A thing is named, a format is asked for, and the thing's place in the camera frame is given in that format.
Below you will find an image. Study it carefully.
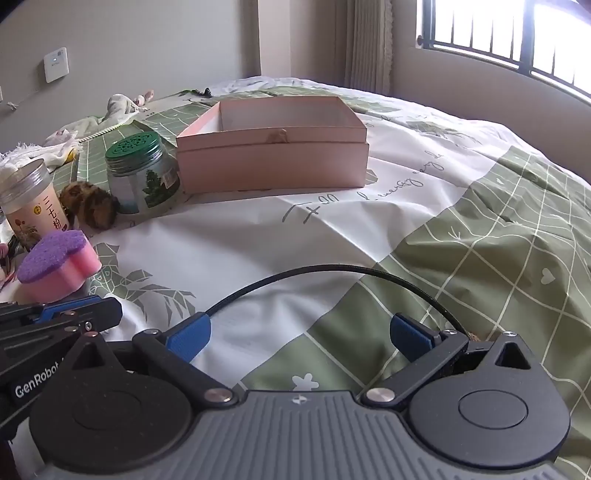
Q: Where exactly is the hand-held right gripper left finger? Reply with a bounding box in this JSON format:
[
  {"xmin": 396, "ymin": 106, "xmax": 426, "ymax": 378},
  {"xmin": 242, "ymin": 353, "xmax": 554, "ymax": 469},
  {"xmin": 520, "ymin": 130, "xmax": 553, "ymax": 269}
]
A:
[{"xmin": 69, "ymin": 312, "xmax": 236, "ymax": 409}]

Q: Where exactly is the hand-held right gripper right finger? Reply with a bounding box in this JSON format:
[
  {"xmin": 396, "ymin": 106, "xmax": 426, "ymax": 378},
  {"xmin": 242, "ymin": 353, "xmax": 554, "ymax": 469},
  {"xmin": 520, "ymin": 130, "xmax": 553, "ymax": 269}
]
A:
[{"xmin": 360, "ymin": 312, "xmax": 534, "ymax": 409}]

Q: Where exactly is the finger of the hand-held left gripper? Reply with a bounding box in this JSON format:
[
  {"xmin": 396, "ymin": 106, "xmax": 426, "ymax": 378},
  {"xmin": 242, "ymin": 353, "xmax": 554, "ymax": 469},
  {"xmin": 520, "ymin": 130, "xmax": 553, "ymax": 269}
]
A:
[
  {"xmin": 0, "ymin": 298, "xmax": 123, "ymax": 354},
  {"xmin": 0, "ymin": 298, "xmax": 105, "ymax": 326}
]

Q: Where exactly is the pink purple heart sponge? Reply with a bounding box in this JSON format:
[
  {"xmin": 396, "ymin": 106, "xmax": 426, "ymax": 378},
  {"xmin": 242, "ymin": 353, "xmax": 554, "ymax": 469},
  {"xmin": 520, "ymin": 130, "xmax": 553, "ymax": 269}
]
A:
[{"xmin": 17, "ymin": 229, "xmax": 102, "ymax": 303}]

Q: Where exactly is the pink cardboard box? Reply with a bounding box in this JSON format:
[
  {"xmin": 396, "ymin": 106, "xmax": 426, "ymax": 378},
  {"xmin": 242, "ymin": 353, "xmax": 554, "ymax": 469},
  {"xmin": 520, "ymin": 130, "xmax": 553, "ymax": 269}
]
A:
[{"xmin": 175, "ymin": 95, "xmax": 370, "ymax": 195}]

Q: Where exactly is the brown fuzzy hair claw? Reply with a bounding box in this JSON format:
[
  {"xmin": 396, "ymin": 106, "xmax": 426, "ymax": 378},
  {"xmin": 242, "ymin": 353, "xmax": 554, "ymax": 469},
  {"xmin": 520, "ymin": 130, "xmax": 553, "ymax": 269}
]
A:
[{"xmin": 59, "ymin": 181, "xmax": 122, "ymax": 230}]

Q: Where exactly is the beige jar silver lid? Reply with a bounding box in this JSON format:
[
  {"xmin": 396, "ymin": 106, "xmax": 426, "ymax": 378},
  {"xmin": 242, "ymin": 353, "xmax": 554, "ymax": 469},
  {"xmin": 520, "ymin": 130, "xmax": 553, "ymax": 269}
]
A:
[{"xmin": 0, "ymin": 158, "xmax": 70, "ymax": 250}]

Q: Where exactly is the green lid glass jar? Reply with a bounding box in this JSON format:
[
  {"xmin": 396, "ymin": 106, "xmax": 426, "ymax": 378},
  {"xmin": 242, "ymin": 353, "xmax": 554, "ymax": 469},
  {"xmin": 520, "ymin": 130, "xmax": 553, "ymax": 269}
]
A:
[{"xmin": 105, "ymin": 131, "xmax": 182, "ymax": 217}]

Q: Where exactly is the green white printed bedspread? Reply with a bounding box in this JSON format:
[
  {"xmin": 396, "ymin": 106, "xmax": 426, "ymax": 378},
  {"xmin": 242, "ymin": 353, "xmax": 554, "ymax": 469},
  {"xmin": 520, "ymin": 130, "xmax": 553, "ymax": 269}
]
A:
[{"xmin": 0, "ymin": 76, "xmax": 591, "ymax": 480}]

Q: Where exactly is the white fringed towel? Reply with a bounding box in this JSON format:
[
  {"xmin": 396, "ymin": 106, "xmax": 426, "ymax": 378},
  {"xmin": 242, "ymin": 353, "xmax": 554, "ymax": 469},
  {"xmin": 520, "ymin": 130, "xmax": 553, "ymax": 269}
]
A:
[{"xmin": 0, "ymin": 115, "xmax": 112, "ymax": 183}]

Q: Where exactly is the grey white plush toy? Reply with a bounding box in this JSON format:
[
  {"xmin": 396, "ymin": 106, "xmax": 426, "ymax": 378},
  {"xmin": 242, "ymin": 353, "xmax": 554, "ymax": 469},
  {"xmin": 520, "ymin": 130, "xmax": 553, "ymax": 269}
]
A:
[{"xmin": 106, "ymin": 90, "xmax": 155, "ymax": 125}]

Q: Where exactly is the beige curtain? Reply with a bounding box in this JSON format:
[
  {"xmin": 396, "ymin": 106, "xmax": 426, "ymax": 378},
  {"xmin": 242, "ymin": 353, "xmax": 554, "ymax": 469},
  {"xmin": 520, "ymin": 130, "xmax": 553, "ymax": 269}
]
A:
[{"xmin": 256, "ymin": 0, "xmax": 399, "ymax": 94}]

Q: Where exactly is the black window grille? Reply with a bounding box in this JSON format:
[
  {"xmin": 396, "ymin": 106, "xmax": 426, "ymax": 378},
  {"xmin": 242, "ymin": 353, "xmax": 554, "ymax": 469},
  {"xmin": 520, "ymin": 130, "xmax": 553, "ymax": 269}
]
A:
[{"xmin": 416, "ymin": 0, "xmax": 591, "ymax": 101}]

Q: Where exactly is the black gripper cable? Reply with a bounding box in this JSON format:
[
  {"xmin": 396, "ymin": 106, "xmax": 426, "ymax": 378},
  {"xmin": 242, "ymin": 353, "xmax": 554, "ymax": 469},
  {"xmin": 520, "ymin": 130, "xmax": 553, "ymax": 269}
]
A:
[{"xmin": 204, "ymin": 264, "xmax": 468, "ymax": 334}]

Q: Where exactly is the white wall cable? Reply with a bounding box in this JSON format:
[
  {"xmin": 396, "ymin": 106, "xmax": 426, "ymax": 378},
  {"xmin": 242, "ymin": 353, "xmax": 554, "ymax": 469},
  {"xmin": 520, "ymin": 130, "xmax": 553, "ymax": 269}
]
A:
[{"xmin": 0, "ymin": 83, "xmax": 48, "ymax": 114}]

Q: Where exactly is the white wall thermostat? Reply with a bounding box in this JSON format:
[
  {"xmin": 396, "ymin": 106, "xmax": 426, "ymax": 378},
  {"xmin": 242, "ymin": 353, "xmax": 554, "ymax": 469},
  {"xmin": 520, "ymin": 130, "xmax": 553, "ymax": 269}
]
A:
[{"xmin": 44, "ymin": 47, "xmax": 70, "ymax": 84}]

